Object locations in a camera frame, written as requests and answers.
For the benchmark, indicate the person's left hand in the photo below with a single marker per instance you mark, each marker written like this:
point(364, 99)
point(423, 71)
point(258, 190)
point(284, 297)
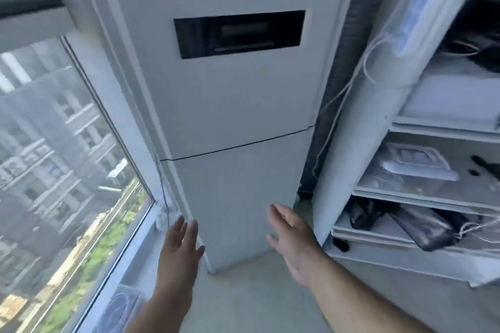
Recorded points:
point(177, 266)

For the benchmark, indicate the person's right hand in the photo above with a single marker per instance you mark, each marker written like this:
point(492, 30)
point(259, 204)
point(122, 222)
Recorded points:
point(297, 250)

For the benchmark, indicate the person's right thumb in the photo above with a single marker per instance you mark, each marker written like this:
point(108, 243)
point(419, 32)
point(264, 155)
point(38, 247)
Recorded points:
point(272, 243)

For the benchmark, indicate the person's left thumb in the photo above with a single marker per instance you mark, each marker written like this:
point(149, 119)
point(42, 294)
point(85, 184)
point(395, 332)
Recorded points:
point(200, 252)

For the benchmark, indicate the person's left forearm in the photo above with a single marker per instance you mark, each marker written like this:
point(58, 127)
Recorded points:
point(156, 313)

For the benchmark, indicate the person's right forearm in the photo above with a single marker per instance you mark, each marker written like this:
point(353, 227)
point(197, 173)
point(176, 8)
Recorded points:
point(359, 305)

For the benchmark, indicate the black crumpled bag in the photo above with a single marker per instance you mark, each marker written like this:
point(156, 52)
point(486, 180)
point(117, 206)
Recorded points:
point(365, 213)

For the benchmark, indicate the package with round print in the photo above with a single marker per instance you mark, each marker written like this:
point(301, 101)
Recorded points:
point(119, 311)

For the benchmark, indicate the white refrigerator with black panel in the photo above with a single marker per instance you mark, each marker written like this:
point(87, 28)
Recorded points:
point(238, 110)

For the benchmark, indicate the black glossy pouch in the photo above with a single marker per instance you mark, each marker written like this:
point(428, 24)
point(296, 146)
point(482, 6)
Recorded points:
point(424, 227)

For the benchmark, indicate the clear plastic package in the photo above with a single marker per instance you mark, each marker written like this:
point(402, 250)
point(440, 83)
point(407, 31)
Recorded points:
point(414, 167)

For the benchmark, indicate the white shelf unit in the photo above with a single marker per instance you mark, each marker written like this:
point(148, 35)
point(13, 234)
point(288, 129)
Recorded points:
point(429, 188)

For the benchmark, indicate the white framed window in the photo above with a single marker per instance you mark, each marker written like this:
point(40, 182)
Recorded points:
point(58, 149)

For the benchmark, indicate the white flat box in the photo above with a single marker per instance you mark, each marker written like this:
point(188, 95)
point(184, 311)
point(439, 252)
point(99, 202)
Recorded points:
point(453, 94)

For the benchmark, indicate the plastic sleeve with blue label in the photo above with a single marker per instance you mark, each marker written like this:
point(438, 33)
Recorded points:
point(416, 5)

